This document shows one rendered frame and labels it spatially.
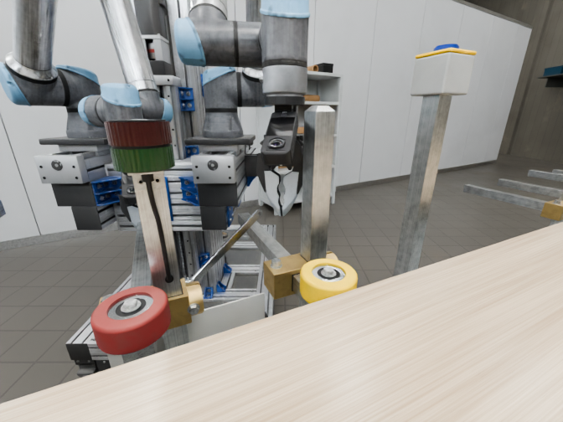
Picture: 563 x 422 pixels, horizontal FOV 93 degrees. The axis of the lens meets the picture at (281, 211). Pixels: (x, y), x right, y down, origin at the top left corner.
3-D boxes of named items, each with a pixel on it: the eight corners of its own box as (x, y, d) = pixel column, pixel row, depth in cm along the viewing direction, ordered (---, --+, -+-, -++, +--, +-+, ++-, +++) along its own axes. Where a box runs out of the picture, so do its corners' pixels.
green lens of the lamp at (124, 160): (116, 164, 31) (112, 144, 30) (173, 161, 33) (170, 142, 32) (111, 174, 25) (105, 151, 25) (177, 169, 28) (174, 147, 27)
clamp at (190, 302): (107, 324, 40) (100, 296, 38) (200, 300, 45) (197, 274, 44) (101, 353, 35) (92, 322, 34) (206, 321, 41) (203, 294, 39)
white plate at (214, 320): (116, 383, 44) (103, 336, 41) (264, 332, 54) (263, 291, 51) (116, 387, 43) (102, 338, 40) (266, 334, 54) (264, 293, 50)
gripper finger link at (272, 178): (286, 208, 56) (286, 164, 53) (281, 218, 51) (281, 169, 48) (271, 207, 57) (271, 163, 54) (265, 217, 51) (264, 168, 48)
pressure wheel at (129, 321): (115, 361, 37) (95, 291, 33) (176, 342, 40) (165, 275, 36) (106, 417, 30) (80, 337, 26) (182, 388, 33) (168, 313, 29)
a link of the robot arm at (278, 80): (305, 64, 40) (253, 65, 42) (304, 97, 42) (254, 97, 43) (309, 72, 47) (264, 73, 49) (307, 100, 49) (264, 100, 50)
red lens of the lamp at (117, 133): (112, 141, 30) (108, 120, 29) (170, 140, 32) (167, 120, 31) (105, 147, 25) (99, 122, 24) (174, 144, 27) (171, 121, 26)
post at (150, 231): (176, 398, 49) (123, 119, 32) (196, 389, 50) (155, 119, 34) (178, 416, 46) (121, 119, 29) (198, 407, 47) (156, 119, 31)
